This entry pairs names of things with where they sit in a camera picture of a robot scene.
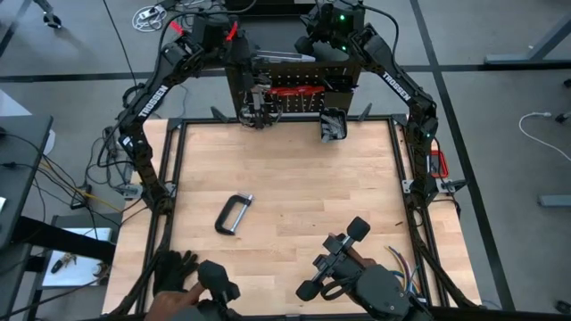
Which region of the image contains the black teleop leader gripper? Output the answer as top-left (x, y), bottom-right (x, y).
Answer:
top-left (195, 260), bottom-right (242, 321)
top-left (294, 216), bottom-right (436, 321)

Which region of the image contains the person's hand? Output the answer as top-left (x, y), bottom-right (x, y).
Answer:
top-left (143, 281), bottom-right (207, 321)
top-left (347, 247), bottom-right (378, 271)

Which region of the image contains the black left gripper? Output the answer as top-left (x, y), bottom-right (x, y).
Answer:
top-left (222, 26), bottom-right (260, 97)

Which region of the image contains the black coiled floor cable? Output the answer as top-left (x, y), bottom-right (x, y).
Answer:
top-left (114, 83), bottom-right (165, 121)

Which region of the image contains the black work glove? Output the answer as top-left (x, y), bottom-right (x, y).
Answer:
top-left (152, 249), bottom-right (201, 321)

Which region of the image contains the black plastic bin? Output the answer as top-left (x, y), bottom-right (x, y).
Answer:
top-left (319, 108), bottom-right (349, 144)

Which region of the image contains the white power strip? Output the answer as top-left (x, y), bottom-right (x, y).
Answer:
top-left (131, 4), bottom-right (169, 33)

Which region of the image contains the black chair base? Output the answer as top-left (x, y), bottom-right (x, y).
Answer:
top-left (31, 0), bottom-right (63, 30)

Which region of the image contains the grey table leg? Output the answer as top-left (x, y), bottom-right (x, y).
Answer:
top-left (484, 15), bottom-right (571, 66)

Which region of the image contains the multicoloured wire bundle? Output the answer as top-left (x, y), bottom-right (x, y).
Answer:
top-left (385, 244), bottom-right (424, 309)

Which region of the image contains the claw hammer black grip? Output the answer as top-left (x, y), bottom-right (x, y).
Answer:
top-left (243, 78), bottom-right (265, 130)
top-left (256, 86), bottom-right (273, 131)

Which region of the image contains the white paper sheet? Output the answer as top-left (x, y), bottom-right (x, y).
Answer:
top-left (41, 226), bottom-right (113, 288)

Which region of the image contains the silver aluminium spirit level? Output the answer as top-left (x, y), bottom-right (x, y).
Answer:
top-left (254, 49), bottom-right (317, 63)

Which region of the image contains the black pegboard tool cart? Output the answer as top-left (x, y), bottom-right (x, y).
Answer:
top-left (210, 2), bottom-right (374, 122)

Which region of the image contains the bunch of keys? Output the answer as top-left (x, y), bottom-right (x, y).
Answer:
top-left (49, 251), bottom-right (78, 275)

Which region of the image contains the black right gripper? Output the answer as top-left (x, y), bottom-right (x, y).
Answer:
top-left (294, 2), bottom-right (368, 59)

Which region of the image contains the grey table foot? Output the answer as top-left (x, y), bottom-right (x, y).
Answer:
top-left (537, 193), bottom-right (571, 208)

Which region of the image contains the black power strip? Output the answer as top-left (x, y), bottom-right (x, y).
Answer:
top-left (102, 126), bottom-right (119, 158)

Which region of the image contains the white floor cable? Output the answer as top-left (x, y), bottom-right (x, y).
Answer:
top-left (517, 111), bottom-right (571, 162)

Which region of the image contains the black desk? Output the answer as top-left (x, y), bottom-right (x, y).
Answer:
top-left (0, 114), bottom-right (54, 251)

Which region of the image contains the black C-clamp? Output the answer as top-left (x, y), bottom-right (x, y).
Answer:
top-left (213, 192), bottom-right (255, 236)

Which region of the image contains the black aluminium table frame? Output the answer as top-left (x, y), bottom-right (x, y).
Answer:
top-left (133, 113), bottom-right (451, 321)

